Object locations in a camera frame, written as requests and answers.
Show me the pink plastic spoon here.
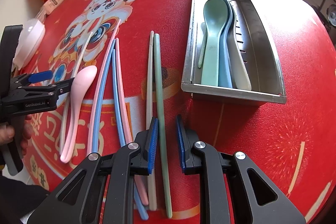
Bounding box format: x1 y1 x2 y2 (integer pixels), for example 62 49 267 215
60 65 97 163

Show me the blue plastic spoon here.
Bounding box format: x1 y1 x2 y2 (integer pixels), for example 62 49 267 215
219 0 233 88

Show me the beige plastic spoon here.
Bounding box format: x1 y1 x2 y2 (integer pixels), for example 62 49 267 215
227 2 252 91

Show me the green plastic spoon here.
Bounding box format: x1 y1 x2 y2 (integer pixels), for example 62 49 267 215
201 0 228 86

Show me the left hand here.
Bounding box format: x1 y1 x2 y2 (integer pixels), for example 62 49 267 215
0 114 34 156

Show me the white pink lidded container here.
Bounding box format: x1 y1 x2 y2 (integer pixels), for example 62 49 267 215
13 18 46 70

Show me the red printed table mat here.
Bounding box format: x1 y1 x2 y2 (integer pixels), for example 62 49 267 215
23 0 335 223

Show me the stainless steel utensil tray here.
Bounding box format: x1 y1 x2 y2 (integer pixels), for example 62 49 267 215
181 0 286 105

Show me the silver round pot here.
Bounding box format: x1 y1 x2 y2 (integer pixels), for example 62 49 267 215
327 4 336 27

